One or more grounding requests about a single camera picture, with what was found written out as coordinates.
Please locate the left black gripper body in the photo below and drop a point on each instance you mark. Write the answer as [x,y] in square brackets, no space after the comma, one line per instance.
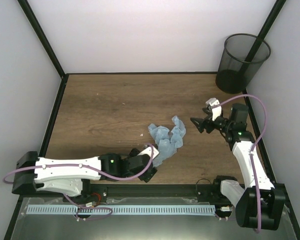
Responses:
[147,176]

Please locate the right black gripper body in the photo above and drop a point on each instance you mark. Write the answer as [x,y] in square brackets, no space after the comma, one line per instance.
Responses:
[226,126]

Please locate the light blue plastic trash bag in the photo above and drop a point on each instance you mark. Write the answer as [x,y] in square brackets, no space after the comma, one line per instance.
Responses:
[167,141]

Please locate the black mesh trash bin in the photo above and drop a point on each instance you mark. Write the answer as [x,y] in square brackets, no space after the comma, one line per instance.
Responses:
[243,55]

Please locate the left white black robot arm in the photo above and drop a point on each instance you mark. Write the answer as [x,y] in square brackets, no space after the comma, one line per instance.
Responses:
[71,176]

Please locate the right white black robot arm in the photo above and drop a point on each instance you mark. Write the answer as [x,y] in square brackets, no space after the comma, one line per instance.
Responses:
[258,205]

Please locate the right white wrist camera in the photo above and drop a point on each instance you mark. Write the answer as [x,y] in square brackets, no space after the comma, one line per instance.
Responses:
[213,105]

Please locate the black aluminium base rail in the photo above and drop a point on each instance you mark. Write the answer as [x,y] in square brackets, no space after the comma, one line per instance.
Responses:
[203,192]

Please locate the light blue slotted cable duct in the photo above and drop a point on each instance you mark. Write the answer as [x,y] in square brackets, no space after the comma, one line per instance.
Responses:
[191,210]

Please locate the right black frame post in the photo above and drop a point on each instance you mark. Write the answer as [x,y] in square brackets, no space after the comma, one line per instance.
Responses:
[272,16]

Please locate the black frame post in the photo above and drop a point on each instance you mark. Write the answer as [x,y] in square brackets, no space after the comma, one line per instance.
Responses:
[272,16]
[32,19]

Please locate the left black frame post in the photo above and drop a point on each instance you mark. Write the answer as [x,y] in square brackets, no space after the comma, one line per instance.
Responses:
[32,19]

